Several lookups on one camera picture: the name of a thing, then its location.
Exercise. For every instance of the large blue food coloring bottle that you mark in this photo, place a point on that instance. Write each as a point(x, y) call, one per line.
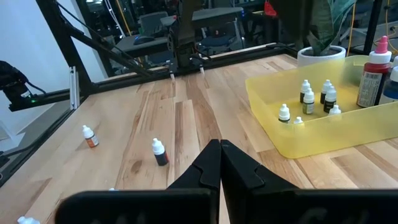
point(392, 90)

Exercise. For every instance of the black aluminium frame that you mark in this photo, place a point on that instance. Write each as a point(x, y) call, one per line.
point(62, 37)

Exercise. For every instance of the black computer mouse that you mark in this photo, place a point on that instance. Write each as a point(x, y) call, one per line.
point(143, 40)

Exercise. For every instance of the white plant pot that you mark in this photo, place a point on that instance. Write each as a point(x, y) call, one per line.
point(311, 59)

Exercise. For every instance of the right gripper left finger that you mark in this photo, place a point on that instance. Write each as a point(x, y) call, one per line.
point(205, 174)

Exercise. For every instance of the green snake plant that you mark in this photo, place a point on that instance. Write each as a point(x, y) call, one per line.
point(326, 25)

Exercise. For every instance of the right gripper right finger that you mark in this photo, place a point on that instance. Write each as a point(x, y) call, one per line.
point(239, 174)

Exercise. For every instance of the dark grey desk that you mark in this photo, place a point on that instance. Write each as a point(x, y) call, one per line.
point(217, 14)
point(146, 48)

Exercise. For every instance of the large red food coloring bottle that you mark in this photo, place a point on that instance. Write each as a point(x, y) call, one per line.
point(371, 81)

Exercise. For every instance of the small black bottle white label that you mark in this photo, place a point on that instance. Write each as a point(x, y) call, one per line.
point(161, 158)

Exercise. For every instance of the silver metal bracket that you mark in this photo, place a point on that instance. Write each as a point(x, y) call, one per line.
point(74, 90)

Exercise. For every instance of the small red bottle orange label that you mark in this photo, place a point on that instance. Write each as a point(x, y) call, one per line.
point(92, 141)

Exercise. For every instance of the small bottle with green label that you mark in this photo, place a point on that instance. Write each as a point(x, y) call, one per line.
point(308, 104)

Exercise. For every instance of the grey office chair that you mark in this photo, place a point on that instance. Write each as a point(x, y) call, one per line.
point(152, 23)

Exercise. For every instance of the small dark red coloring bottle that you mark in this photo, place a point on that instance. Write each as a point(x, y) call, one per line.
point(335, 110)

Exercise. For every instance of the small dark food coloring bottle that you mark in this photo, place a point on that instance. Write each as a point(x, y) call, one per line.
point(326, 91)
point(330, 101)
point(284, 112)
point(304, 88)
point(298, 120)

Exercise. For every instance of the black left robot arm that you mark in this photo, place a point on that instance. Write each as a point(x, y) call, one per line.
point(183, 53)

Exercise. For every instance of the red fabric item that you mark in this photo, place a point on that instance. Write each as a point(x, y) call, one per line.
point(270, 10)

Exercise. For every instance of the yellow translucent plastic bin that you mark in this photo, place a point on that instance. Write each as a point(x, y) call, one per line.
point(326, 140)

